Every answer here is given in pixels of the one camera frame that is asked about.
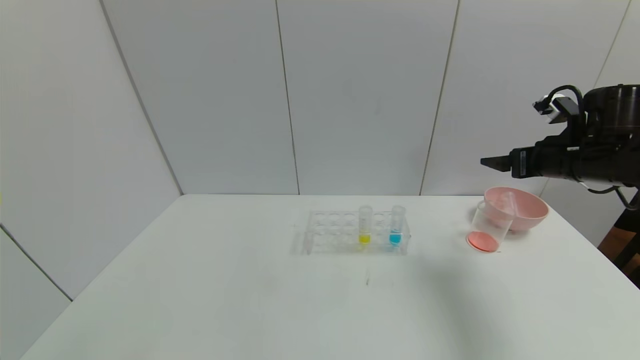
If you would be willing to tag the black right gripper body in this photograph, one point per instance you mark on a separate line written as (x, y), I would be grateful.
(521, 163)

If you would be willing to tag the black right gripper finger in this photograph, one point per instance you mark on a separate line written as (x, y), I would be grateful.
(502, 158)
(500, 166)

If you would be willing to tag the test tube with red pigment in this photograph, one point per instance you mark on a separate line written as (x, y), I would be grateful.
(509, 202)

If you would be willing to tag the test tube with yellow pigment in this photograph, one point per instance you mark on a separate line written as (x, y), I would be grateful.
(365, 239)

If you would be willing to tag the test tube with blue pigment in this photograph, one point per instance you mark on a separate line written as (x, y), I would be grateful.
(395, 239)

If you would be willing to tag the clear acrylic test tube rack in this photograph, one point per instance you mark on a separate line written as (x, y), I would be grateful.
(330, 235)

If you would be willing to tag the pink bowl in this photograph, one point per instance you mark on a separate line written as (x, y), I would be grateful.
(530, 212)

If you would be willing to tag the clear plastic measuring cup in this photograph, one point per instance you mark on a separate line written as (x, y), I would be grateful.
(482, 241)

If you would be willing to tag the dark furniture beside table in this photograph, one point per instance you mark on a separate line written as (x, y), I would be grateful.
(631, 250)

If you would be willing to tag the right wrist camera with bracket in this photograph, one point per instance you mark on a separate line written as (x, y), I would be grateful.
(565, 105)

